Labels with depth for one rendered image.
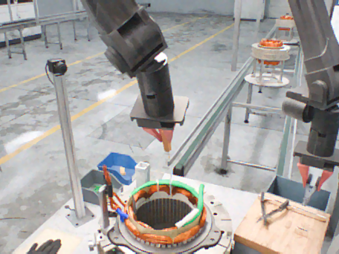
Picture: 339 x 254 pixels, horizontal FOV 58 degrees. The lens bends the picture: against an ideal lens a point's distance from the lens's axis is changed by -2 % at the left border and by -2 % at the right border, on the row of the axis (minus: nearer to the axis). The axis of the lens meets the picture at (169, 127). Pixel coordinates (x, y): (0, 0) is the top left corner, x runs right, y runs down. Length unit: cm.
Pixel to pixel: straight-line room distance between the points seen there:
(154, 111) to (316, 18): 35
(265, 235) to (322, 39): 46
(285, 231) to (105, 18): 64
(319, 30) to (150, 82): 34
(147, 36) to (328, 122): 41
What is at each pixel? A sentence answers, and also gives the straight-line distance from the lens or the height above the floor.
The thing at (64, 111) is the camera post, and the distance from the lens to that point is 106.
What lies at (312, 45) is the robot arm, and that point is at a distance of 68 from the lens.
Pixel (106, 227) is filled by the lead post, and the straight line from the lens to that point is 76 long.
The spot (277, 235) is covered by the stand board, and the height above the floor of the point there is 106.
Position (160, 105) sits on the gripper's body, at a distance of 55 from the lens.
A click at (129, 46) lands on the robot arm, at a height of 153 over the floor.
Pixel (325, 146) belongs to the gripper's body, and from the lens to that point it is 73.
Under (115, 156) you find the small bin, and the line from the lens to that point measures 155.
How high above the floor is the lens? 162
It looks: 26 degrees down
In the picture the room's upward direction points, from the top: straight up
